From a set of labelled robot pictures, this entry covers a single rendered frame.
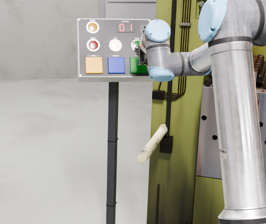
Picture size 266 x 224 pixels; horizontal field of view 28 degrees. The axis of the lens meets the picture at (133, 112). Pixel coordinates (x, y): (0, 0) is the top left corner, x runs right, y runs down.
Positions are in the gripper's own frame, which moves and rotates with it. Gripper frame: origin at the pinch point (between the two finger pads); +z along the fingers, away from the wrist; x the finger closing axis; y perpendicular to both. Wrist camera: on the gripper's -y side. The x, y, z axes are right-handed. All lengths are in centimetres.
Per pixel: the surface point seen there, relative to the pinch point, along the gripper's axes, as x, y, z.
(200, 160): 31, 42, 30
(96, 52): -18.7, -5.3, 11.1
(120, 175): 8, 37, 151
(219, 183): 40, 54, 32
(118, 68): -9.3, 2.7, 10.3
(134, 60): -1.7, -1.3, 10.3
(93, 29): -19.6, -16.1, 10.7
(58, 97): -31, -63, 324
